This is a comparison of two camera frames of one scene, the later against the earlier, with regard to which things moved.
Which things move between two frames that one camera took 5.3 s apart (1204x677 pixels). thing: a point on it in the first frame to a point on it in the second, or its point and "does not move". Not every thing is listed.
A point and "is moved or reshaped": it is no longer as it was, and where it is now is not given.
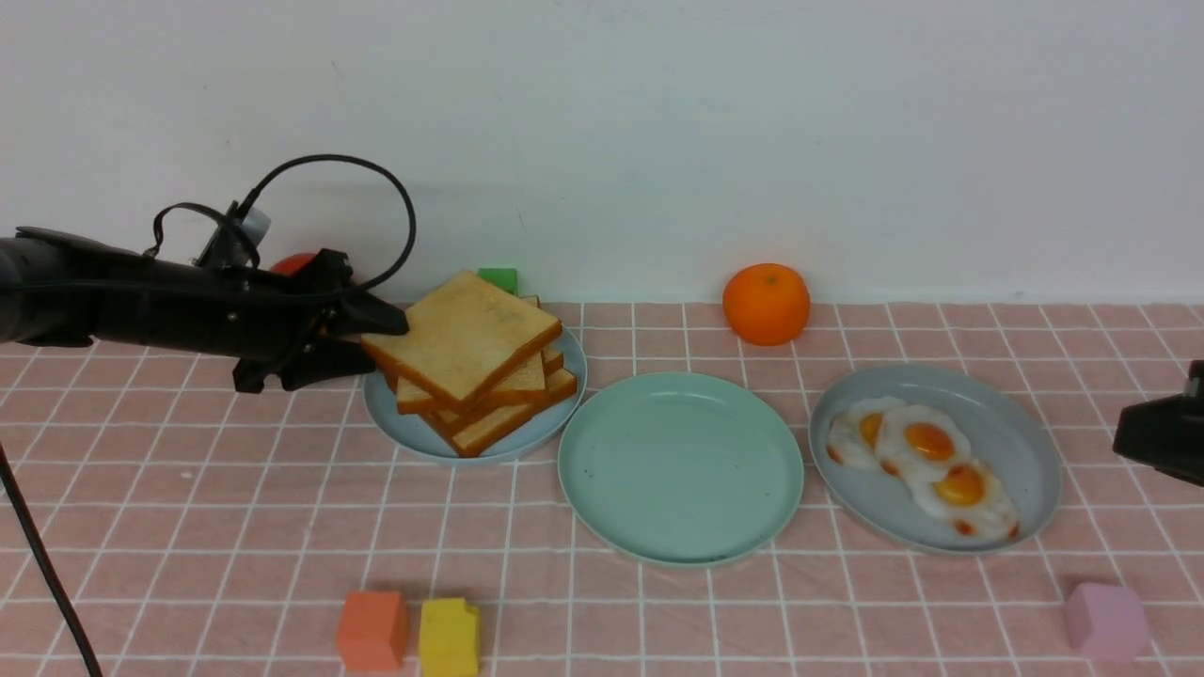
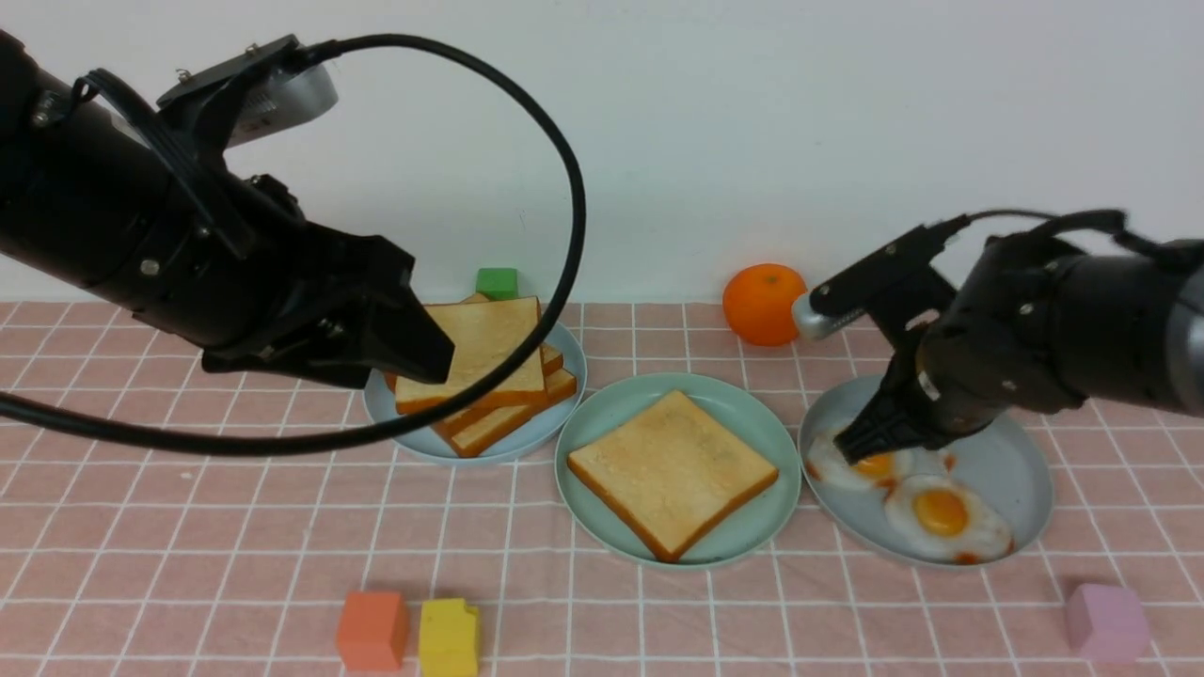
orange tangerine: x=766 y=305 does not move
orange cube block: x=372 y=631 does not move
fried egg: x=853 y=432 is moved or reshaped
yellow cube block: x=449 y=638 does not move
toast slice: x=466 y=338 to x=673 y=468
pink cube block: x=1106 y=621 does not move
